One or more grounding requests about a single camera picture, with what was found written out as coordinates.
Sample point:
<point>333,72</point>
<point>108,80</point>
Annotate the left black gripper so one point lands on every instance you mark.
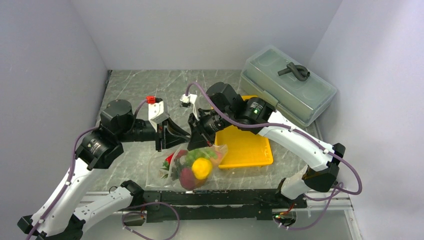
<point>170,134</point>

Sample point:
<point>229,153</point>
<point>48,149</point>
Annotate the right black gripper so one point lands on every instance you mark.
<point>200,137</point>

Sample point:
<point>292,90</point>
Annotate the green toy grapes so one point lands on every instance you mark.
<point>207,153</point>

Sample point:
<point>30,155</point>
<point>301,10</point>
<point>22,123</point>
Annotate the toy peach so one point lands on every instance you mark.
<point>180,153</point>

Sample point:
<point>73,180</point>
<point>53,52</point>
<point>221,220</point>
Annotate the yellow toy lemon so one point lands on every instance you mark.
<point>202,168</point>

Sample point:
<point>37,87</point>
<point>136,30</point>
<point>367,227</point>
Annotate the orange toy pineapple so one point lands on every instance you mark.
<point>171,170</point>

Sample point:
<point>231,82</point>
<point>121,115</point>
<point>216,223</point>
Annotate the clear zip top bag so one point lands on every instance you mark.
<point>155,164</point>

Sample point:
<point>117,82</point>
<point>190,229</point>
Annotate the purple toy sweet potato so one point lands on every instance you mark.
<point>187,179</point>

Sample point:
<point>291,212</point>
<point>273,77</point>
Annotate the yellow plastic tray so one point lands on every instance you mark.
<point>244,149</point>

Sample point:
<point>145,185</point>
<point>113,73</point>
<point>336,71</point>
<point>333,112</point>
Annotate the red toy chili pepper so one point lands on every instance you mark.
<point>168,161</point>

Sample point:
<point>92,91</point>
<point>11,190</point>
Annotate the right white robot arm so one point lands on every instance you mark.
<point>259,117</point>

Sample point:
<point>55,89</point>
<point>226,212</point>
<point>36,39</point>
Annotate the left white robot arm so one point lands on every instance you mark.
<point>61,217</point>

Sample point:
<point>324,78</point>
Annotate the green translucent storage box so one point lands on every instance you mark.
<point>290,87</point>

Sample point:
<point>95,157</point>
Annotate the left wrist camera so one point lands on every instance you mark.
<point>157,111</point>

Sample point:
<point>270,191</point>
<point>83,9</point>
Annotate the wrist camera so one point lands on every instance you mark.
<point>190,101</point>
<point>157,111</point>

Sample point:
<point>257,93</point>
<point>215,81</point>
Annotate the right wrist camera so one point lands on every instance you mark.
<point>190,101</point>

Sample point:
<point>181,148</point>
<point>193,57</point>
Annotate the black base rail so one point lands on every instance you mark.
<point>259,204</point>

